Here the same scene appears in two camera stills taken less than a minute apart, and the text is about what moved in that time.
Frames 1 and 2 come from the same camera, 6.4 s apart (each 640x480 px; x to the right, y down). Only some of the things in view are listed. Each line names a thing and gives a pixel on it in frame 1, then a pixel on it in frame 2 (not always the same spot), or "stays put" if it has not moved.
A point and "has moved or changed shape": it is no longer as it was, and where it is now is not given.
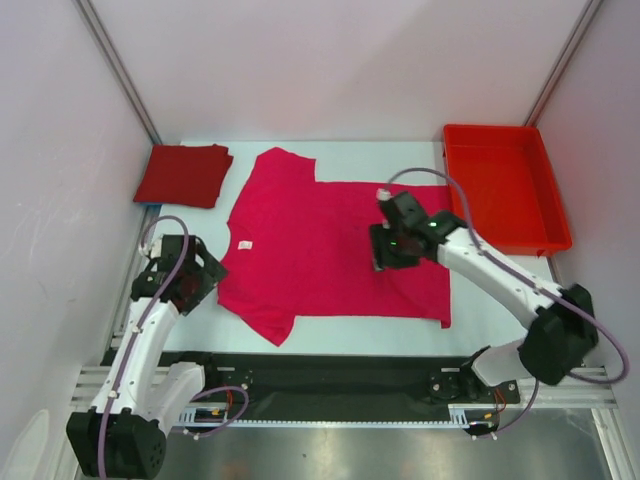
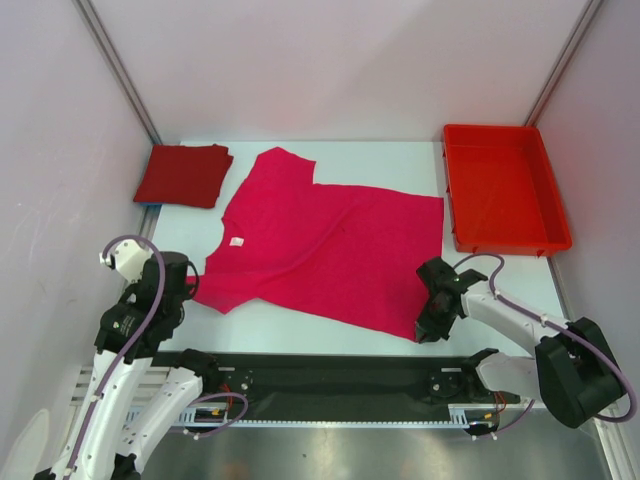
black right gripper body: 379,248 to 435,304
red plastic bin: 512,189 stays put
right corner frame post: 562,64 stays put
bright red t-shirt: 303,247 has moved or changed shape
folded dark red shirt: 184,175 stays put
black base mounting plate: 357,386 stays put
